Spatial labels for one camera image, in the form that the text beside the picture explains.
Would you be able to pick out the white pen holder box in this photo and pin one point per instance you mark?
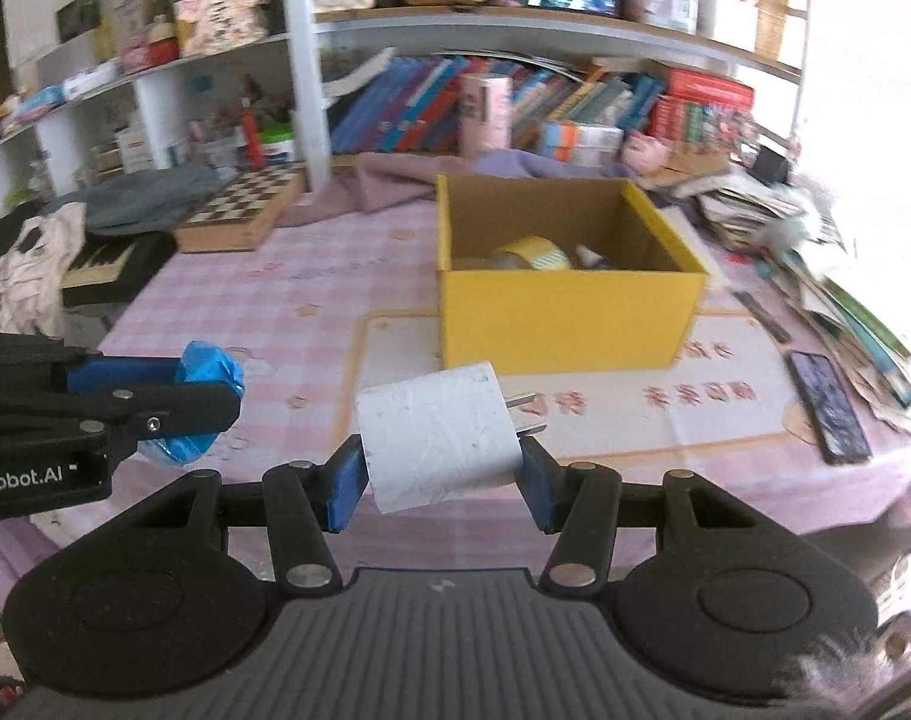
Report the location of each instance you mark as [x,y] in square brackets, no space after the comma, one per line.
[729,22]

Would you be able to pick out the yellow cardboard box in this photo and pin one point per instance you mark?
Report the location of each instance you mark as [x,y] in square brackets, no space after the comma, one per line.
[546,322]

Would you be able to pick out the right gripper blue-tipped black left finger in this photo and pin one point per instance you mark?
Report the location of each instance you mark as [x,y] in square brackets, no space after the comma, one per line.
[304,502]

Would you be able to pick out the grey folded clothing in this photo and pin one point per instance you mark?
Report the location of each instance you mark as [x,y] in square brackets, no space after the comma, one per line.
[145,201]

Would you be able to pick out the yellow tape roll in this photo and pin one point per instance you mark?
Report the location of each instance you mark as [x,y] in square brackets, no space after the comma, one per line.
[530,253]

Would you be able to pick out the white crumpled shirt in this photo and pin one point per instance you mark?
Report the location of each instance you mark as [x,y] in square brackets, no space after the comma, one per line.
[32,272]

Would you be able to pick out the white power adapter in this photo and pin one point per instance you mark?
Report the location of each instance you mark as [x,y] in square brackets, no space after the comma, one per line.
[440,436]

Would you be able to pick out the black keyboard piano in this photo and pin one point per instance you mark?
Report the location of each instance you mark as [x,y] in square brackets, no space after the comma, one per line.
[113,269]

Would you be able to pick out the black phone stand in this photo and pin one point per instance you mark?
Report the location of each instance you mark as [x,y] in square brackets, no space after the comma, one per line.
[771,167]

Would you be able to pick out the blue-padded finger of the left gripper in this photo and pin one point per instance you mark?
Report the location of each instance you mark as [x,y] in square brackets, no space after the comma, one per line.
[110,373]

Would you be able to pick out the white spray bottle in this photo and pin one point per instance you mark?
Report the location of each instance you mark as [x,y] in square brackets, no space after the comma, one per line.
[593,261]

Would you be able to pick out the white shelf unit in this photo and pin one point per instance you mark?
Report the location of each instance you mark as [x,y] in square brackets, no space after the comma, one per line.
[162,93]

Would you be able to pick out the pink cylindrical device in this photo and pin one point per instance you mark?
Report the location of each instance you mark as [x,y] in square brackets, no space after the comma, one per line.
[484,122]

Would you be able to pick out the pink lucky cat figurine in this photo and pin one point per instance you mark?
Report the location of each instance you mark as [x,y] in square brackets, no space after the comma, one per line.
[209,27]

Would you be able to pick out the pink cloth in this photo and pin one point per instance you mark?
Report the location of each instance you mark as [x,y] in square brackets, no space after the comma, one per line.
[373,183]

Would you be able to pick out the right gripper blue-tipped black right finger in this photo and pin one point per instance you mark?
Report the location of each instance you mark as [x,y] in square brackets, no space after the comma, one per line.
[580,505]

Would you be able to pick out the grey metal ruler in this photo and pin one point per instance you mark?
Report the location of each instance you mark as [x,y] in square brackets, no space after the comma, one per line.
[762,315]

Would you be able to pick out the row of leaning books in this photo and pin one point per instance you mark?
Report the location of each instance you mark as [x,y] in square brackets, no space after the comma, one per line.
[410,104]

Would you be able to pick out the blue wrapper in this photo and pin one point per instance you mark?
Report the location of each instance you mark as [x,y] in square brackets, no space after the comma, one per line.
[209,386]

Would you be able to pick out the green lid white jar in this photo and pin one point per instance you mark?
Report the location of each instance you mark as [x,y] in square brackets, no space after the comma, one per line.
[278,144]

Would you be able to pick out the orange white medicine boxes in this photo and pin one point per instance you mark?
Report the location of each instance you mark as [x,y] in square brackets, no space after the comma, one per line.
[584,145]

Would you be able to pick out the pink pig toy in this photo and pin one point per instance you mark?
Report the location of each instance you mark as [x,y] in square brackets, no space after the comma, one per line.
[644,154]

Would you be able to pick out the black smartphone on table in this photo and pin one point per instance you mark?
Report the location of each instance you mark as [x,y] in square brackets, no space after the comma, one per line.
[840,436]

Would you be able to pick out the wooden chess board box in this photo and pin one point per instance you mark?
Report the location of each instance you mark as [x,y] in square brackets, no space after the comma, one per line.
[242,215]

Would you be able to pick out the red dictionary books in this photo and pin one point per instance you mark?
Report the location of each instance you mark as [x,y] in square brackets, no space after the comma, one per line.
[698,112]

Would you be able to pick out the red bottle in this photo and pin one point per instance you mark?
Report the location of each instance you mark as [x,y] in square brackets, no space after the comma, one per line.
[248,119]

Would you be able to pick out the purple cloth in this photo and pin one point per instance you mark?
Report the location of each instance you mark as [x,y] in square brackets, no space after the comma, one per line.
[516,164]

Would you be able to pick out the pink checkered tablecloth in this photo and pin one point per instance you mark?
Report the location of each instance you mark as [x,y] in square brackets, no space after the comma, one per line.
[339,320]

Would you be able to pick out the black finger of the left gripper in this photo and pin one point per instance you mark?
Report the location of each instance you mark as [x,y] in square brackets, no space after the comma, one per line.
[163,406]

